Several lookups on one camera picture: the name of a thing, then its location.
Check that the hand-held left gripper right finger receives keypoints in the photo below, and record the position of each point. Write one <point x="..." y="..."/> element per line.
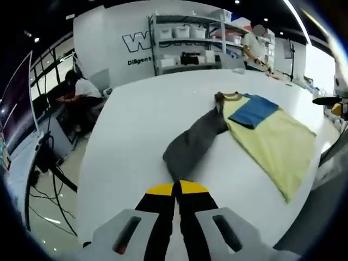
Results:
<point x="198" y="217"/>

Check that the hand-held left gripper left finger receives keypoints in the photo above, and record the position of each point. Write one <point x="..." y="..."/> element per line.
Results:
<point x="155" y="217"/>

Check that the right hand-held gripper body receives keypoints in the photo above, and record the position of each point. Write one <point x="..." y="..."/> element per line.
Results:
<point x="342" y="81"/>

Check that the yellow blue grey garment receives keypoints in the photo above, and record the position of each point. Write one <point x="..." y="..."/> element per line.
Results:
<point x="272" y="136"/>

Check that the black tripod stand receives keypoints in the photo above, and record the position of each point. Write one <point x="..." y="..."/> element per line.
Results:
<point x="292" y="62"/>

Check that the person's grey shirt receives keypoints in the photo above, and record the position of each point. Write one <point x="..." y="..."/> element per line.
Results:
<point x="334" y="168"/>

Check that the ceiling light strip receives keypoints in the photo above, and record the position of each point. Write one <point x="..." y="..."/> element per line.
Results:
<point x="299" y="19"/>

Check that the white crumpled cloth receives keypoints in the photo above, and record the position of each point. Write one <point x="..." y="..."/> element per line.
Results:
<point x="237" y="71"/>

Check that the row of small storage bins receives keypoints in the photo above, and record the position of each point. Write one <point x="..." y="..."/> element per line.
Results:
<point x="235" y="38"/>

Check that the grey metal shelving rack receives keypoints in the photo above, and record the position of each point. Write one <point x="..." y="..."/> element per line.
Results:
<point x="185" y="44"/>
<point x="233" y="25"/>

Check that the black monitor stand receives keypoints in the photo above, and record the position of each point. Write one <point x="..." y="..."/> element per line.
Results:
<point x="44" y="160"/>

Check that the white cardboard box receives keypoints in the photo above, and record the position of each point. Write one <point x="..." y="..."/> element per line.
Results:
<point x="210" y="56"/>
<point x="167" y="62"/>

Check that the black bag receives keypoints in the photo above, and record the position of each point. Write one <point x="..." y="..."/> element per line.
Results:
<point x="190" y="59"/>

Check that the white lidded storage bin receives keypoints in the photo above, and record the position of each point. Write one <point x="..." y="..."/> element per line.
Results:
<point x="180" y="32"/>
<point x="198" y="32"/>
<point x="165" y="33"/>

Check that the white framed monitor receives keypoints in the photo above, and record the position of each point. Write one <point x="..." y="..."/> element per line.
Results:
<point x="16" y="108"/>

